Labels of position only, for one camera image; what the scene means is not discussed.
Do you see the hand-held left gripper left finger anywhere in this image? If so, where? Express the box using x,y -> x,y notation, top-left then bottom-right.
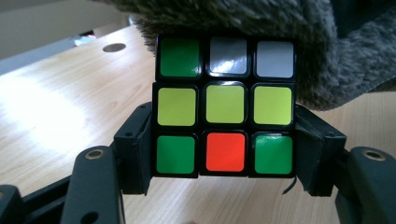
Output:
113,101 -> 154,197

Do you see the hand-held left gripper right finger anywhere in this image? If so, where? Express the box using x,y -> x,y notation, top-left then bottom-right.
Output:
292,104 -> 347,198

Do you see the grey fluffy cloth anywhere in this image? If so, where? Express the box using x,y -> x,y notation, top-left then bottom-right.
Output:
102,0 -> 396,112

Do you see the black puzzle cube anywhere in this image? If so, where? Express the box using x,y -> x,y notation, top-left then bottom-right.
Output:
151,33 -> 298,180

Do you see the grey round table grommet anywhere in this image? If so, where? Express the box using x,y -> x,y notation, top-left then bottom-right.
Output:
102,42 -> 127,53

